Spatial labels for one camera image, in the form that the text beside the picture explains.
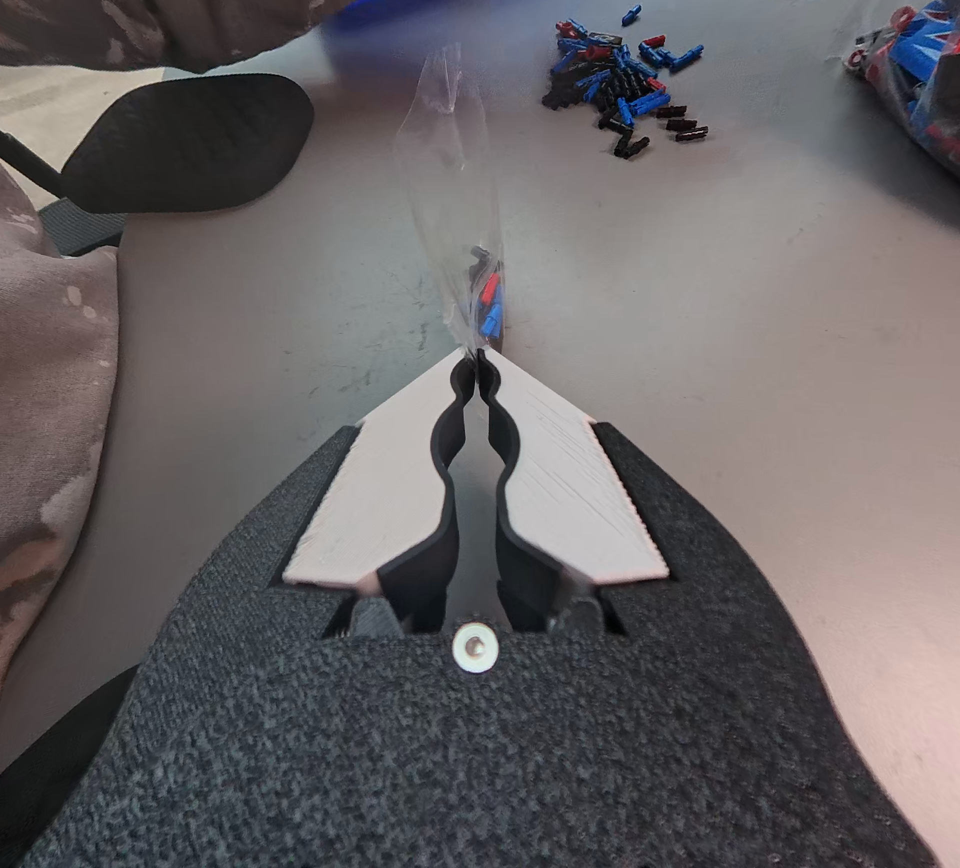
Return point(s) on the pile of toy pins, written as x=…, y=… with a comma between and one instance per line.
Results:
x=619, y=77

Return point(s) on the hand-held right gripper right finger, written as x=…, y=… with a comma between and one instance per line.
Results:
x=577, y=500

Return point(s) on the large clear bag of bricks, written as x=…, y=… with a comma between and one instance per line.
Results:
x=915, y=65

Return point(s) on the person's camouflage clothing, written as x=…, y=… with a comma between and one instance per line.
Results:
x=52, y=395

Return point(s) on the small clear plastic bag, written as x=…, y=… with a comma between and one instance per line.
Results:
x=450, y=208

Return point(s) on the black chair armrest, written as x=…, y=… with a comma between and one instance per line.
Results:
x=187, y=140

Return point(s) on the black chair seat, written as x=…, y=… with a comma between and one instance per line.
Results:
x=82, y=227

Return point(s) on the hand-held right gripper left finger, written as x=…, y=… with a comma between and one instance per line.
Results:
x=375, y=500

